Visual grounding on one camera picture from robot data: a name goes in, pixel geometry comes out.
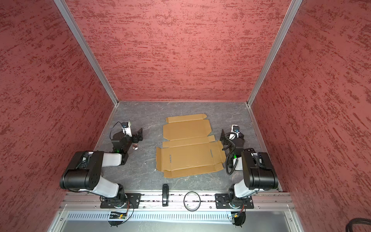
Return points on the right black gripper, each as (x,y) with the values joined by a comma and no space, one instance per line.
(222,137)

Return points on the aluminium corner post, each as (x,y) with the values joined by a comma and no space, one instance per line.
(67,15)
(286,23)

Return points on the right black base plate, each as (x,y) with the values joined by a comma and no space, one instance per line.
(224,201)

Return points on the left aluminium corner post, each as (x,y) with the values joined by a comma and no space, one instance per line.
(67,15)

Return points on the brown cardboard box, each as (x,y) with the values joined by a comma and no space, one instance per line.
(190,149)

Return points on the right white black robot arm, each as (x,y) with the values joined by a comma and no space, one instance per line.
(258,171)

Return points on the small metal spoon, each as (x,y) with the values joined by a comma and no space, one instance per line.
(135,146)

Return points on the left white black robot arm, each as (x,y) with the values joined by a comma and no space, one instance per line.
(83,173)

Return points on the aluminium frame rail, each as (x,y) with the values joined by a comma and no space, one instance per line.
(152,201)

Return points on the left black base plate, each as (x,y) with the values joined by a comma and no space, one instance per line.
(131,200)

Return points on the right circuit board connector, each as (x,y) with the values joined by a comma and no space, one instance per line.
(238,219)

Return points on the circuit board connector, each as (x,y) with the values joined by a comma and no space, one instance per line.
(116,218)
(238,219)

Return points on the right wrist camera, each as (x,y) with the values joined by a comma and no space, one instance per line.
(235,129)

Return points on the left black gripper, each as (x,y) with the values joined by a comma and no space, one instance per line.
(140,137)

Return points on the black handle bar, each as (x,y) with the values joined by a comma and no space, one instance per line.
(165,195)

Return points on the white perforated cable duct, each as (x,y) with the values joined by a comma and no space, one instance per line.
(220,217)

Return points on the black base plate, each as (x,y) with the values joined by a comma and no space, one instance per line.
(131,200)
(224,201)

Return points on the right aluminium corner post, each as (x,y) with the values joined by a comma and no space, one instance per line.
(286,23)

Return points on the left circuit board connector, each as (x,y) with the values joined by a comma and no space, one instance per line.
(116,218)

